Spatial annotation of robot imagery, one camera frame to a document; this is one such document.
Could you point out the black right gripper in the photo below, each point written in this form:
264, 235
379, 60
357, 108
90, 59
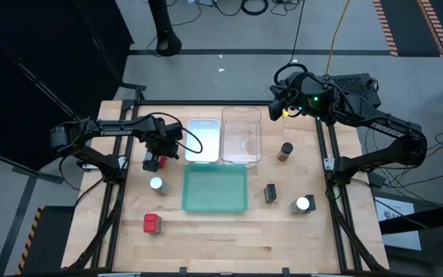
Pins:
292, 100

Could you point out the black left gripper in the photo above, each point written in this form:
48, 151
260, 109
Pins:
160, 148

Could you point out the spice jar red lid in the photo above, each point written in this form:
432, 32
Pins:
163, 162
150, 223

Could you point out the bagel seasoning jar white lid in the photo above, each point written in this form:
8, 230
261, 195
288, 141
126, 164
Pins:
301, 204
157, 183

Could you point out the brown spice jar black lid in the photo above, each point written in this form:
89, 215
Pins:
285, 150

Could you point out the green black pepper tin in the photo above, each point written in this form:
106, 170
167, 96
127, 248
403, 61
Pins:
270, 193
312, 202

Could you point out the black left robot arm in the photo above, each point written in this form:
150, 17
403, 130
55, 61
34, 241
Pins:
114, 132

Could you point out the clear plastic bin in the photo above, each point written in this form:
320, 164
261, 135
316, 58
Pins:
240, 131

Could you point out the teal translucent plastic bin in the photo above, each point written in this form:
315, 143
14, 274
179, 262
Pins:
214, 188

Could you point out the white mounting plate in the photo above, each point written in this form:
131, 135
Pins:
328, 164

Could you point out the black stand leg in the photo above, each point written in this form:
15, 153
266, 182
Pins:
164, 31

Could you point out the black striped floor mat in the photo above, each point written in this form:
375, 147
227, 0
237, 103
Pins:
406, 23
52, 238

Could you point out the black curtain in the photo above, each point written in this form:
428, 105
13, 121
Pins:
33, 46

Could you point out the white paper sheet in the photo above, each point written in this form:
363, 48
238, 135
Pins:
406, 240

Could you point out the black metal beam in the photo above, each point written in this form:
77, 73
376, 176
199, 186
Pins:
429, 219

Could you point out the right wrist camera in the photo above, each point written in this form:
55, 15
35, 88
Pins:
298, 80

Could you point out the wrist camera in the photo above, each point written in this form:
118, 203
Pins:
174, 132
298, 80

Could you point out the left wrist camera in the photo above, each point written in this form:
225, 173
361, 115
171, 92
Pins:
174, 132

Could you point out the black aluminium rig frame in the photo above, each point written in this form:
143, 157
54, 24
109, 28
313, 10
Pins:
206, 102

